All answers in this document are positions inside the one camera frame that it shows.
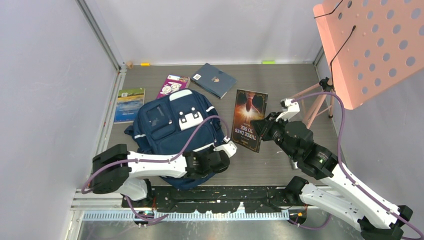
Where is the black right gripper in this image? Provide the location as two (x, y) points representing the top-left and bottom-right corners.
(250, 111), (298, 160)

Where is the dark Three Days book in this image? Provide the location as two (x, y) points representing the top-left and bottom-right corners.
(231, 89), (268, 153)

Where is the navy blue backpack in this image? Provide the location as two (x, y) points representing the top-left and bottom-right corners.
(124, 88), (228, 190)

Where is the purple cartoon book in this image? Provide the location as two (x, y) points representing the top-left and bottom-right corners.
(156, 74), (191, 99)

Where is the blue green landscape book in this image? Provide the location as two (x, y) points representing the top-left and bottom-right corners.
(113, 87), (145, 124)

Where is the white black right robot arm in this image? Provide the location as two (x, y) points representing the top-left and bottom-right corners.
(251, 112), (413, 240)

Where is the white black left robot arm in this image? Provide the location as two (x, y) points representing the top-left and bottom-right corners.
(89, 141), (237, 207)

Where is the silver metal cylinder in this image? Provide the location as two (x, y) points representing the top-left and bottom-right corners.
(289, 159), (299, 170)

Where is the green tape piece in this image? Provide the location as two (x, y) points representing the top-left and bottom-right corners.
(261, 60), (276, 65)

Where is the dark blue notebook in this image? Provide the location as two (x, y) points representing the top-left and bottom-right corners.
(190, 63), (237, 99)

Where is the yellow tape piece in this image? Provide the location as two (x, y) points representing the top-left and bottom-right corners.
(140, 62), (151, 67)

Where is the small wooden cube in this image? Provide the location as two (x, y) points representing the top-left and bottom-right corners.
(125, 61), (134, 69)

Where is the pink perforated stand board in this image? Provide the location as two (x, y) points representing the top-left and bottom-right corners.
(313, 0), (424, 110)

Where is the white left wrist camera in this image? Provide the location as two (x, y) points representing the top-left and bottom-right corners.
(213, 136), (238, 158)

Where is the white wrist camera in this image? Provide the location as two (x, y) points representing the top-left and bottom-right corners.
(213, 136), (238, 158)
(275, 98), (300, 122)

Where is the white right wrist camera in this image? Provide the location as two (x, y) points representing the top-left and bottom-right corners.
(275, 98), (300, 122)

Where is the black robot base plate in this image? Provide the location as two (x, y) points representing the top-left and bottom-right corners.
(121, 185), (308, 214)

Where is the black thin stand cable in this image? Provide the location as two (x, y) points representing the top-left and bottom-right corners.
(313, 0), (357, 90)

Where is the aluminium frame rail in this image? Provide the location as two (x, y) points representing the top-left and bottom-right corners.
(75, 0), (121, 72)

